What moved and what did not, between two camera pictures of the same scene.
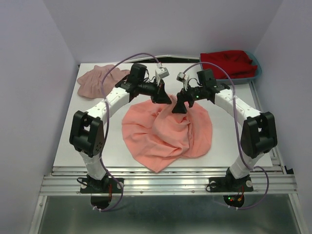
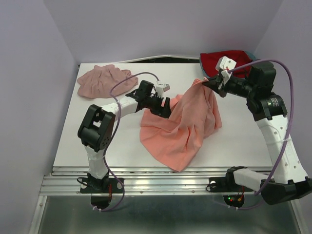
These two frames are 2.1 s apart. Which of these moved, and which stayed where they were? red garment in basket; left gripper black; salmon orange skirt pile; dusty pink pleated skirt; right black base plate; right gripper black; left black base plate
Moved: right gripper black; left gripper black; salmon orange skirt pile
Stayed: left black base plate; red garment in basket; dusty pink pleated skirt; right black base plate
